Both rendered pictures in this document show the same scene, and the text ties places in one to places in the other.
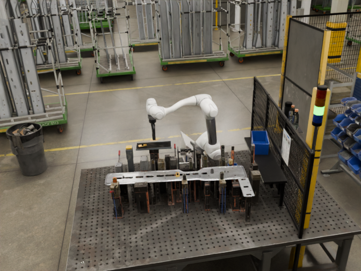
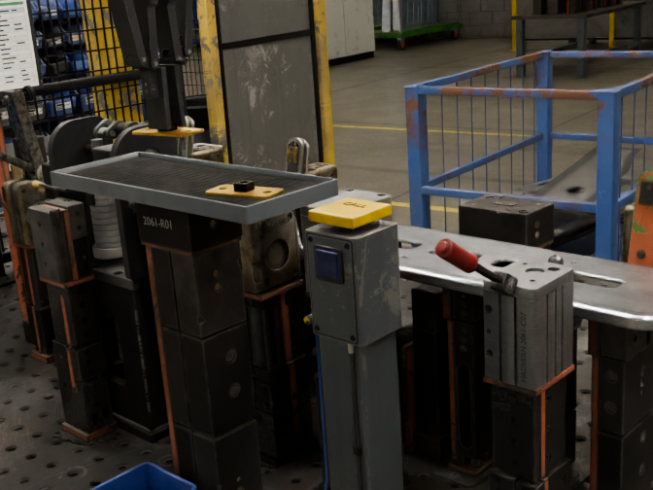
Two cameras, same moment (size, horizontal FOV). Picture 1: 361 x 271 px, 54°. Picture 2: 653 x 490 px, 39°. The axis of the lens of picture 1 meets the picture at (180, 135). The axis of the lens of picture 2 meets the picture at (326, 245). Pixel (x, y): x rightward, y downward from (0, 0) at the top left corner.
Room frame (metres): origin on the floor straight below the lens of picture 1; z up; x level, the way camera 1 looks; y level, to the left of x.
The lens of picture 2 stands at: (3.90, 1.16, 1.39)
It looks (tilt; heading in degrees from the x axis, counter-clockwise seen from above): 17 degrees down; 225
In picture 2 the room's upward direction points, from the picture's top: 4 degrees counter-clockwise
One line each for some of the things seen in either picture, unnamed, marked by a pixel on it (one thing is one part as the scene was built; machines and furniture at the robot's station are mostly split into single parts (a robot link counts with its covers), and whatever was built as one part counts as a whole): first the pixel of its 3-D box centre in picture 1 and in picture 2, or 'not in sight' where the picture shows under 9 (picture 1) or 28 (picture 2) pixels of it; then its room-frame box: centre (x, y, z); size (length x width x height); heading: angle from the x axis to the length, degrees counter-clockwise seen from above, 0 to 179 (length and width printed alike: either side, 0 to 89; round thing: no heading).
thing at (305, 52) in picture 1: (299, 90); not in sight; (5.13, -1.84, 1.00); 1.34 x 0.14 x 2.00; 8
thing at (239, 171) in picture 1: (175, 175); (278, 221); (2.94, 0.06, 1.00); 1.38 x 0.22 x 0.02; 92
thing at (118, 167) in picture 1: (120, 178); (529, 422); (3.09, 0.64, 0.88); 0.11 x 0.10 x 0.36; 2
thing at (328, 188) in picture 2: (153, 145); (185, 182); (3.27, 0.28, 1.16); 0.37 x 0.14 x 0.02; 92
